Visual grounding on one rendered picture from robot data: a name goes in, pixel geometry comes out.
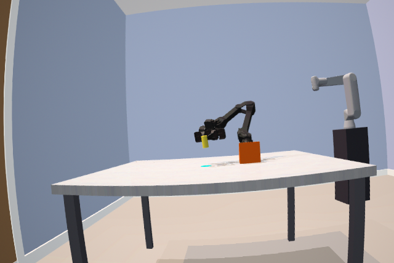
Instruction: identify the yellow cylinder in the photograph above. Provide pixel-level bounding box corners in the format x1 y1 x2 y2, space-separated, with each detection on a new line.
201 136 209 148

